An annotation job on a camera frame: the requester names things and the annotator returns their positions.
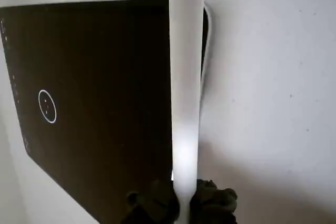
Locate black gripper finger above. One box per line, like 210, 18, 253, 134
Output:
188, 178, 239, 224
123, 178, 182, 224

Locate white stylus pen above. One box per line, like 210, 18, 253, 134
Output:
167, 0, 205, 224

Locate black tablet with drawn circle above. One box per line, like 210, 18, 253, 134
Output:
0, 0, 213, 224

